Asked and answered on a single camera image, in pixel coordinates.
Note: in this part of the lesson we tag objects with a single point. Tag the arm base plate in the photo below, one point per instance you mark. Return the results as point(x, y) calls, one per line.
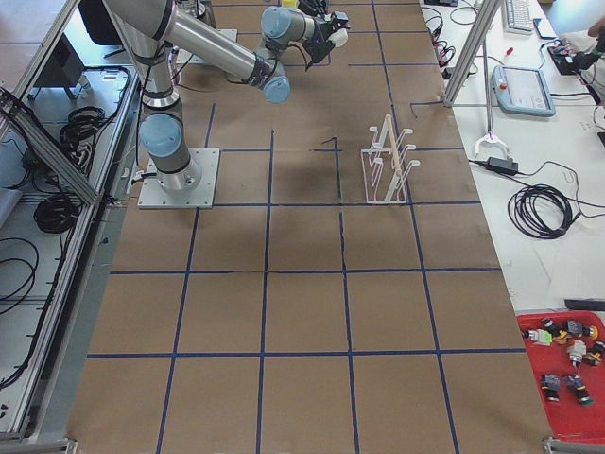
point(213, 48)
point(193, 187)

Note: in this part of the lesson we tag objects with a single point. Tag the white keyboard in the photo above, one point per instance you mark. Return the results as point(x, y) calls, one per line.
point(516, 17)

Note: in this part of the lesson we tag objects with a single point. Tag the white wire cup rack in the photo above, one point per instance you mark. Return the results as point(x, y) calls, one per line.
point(385, 165)

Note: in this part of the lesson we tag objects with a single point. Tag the black power adapter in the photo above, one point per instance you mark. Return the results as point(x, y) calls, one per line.
point(502, 166)

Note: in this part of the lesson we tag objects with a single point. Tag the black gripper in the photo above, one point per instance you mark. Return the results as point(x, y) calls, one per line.
point(328, 31)

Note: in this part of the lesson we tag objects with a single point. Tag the white ikea cup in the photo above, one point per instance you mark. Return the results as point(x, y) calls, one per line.
point(339, 38)

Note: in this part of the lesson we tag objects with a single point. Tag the aluminium frame post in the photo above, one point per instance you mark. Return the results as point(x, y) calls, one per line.
point(475, 39)

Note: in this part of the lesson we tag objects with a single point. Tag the teach pendant tablet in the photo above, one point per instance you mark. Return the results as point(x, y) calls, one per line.
point(522, 91)

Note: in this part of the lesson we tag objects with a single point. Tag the red plastic tray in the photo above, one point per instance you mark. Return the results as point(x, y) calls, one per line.
point(570, 420)

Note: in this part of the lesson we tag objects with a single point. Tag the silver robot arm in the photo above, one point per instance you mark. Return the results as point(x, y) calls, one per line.
point(155, 33)

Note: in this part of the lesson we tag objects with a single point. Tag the reacher grabber tool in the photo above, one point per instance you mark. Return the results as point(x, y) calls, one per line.
point(489, 139)

